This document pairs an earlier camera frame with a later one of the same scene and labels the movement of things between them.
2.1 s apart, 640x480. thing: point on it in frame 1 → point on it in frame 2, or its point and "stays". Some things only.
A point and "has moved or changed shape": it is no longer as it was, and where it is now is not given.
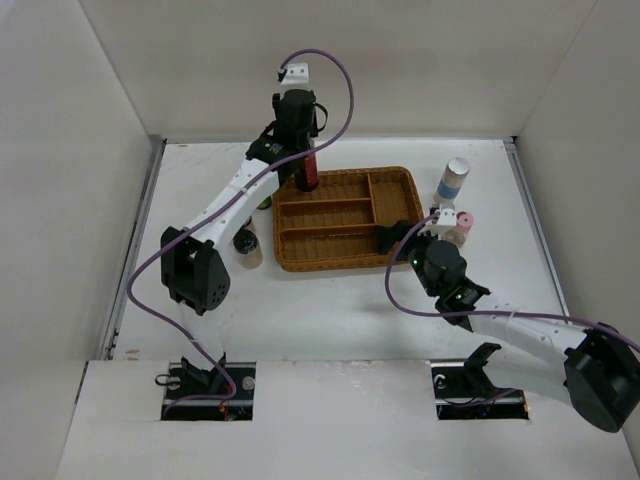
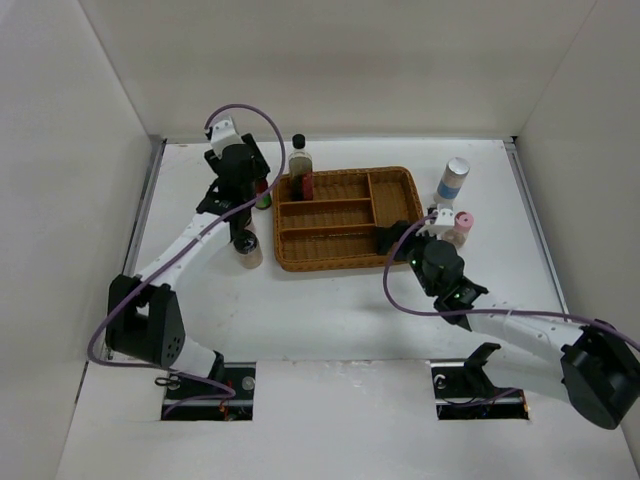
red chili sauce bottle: x=265 y=203 stays
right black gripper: x=386 y=235 stays
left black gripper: x=312 y=132 → x=261 y=170
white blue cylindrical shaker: x=452 y=181 stays
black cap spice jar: x=246 y=249 stays
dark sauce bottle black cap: x=307 y=172 has moved or changed shape
